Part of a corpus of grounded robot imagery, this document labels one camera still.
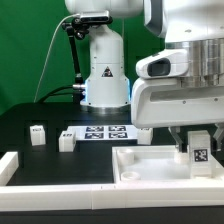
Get grey camera on mount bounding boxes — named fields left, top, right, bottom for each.
left=80, top=11, right=110, bottom=23

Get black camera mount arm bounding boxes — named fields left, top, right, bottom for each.
left=62, top=16, right=113, bottom=103

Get black cables at base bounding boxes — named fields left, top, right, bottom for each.
left=37, top=84, right=84, bottom=103

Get white base tag plate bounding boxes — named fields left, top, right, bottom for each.
left=67, top=125, right=137, bottom=141

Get white camera cable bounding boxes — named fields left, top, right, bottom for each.
left=33, top=13, right=81, bottom=103

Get white U-shaped fence wall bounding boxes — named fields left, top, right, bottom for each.
left=0, top=152, right=224, bottom=212

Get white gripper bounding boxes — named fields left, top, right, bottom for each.
left=131, top=49, right=224, bottom=153

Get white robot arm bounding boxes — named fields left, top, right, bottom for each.
left=65, top=0, right=224, bottom=147

